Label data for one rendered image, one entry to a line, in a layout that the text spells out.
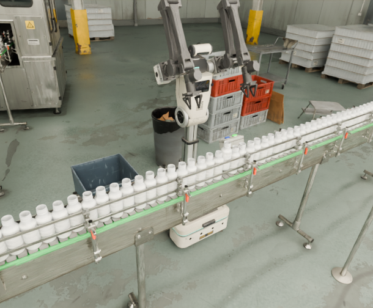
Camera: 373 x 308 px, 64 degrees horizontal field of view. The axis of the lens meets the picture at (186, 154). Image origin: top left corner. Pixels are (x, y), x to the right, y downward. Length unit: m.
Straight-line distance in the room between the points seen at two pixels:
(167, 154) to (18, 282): 2.28
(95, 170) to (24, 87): 3.19
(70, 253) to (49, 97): 3.80
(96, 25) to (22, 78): 6.14
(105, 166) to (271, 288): 1.50
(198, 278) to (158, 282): 0.30
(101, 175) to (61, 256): 0.74
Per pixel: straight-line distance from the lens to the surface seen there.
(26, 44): 4.81
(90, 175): 1.95
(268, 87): 4.73
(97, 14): 10.75
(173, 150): 3.30
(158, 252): 2.56
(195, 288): 2.37
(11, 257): 1.36
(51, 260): 1.38
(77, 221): 1.32
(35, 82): 4.93
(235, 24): 2.10
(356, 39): 7.77
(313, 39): 8.41
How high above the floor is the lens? 1.94
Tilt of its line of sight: 31 degrees down
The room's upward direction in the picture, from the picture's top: 3 degrees clockwise
